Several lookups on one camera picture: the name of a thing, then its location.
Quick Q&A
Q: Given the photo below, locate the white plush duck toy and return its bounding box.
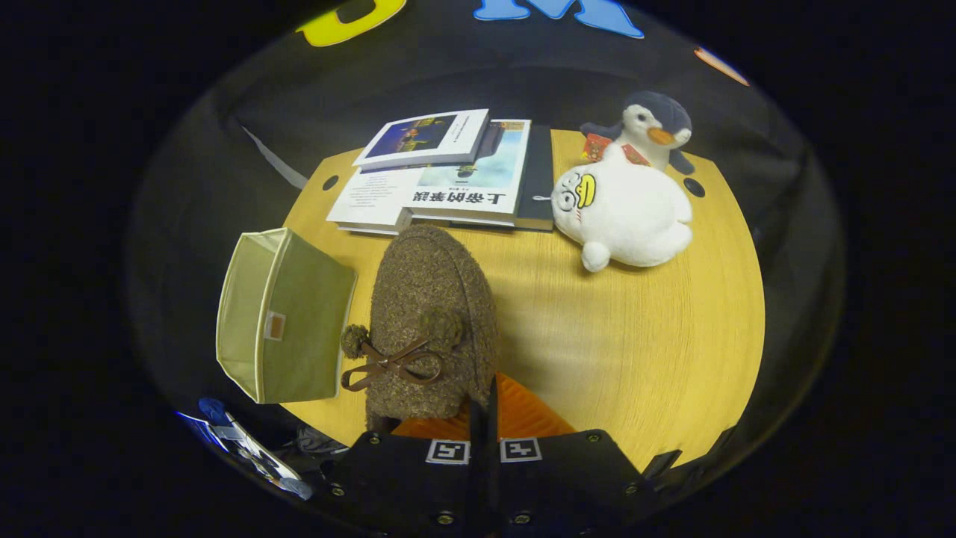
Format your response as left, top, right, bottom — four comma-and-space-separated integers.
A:
550, 142, 695, 273

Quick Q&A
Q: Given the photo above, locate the beige fabric storage box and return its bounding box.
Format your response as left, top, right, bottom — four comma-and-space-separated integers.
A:
216, 227, 359, 405

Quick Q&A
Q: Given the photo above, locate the blue and white device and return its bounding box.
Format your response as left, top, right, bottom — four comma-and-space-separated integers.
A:
178, 398, 315, 501

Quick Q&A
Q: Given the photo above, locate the white book with blue picture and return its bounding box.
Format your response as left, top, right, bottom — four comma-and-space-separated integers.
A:
353, 109, 491, 172

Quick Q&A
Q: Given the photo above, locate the penguin plush toy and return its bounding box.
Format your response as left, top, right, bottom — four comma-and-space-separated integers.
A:
580, 90, 696, 177

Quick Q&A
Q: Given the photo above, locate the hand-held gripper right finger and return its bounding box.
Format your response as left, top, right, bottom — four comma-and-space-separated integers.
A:
485, 374, 648, 538

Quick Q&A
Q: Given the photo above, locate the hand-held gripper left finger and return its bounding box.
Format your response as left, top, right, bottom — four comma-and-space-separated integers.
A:
321, 400, 486, 538

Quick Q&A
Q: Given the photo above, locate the pale blue cover book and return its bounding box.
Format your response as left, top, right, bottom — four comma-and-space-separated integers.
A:
403, 119, 533, 227

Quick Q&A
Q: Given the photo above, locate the brown fuzzy shoe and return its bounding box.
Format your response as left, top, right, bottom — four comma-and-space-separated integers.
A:
341, 225, 500, 434

